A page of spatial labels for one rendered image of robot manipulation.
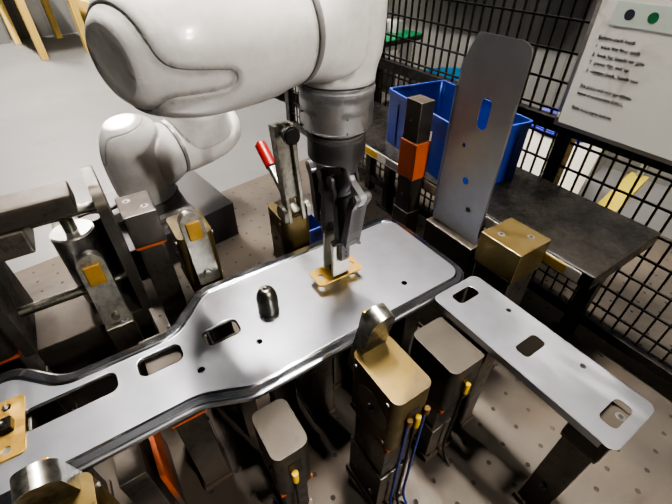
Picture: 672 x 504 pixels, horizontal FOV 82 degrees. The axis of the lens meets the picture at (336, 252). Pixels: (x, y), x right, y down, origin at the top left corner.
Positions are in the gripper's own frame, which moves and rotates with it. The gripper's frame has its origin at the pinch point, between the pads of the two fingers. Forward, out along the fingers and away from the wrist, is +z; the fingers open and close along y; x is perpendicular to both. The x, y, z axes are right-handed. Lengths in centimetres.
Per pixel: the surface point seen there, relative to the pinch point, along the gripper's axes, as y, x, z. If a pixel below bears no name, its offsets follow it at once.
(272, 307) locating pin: 1.6, -12.4, 4.0
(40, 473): 14.9, -39.6, -4.1
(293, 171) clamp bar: -15.0, 1.0, -7.2
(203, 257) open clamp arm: -13.9, -17.4, 3.0
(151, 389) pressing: 4.1, -31.0, 6.0
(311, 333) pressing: 7.6, -9.2, 6.0
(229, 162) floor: -249, 60, 106
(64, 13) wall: -895, 11, 78
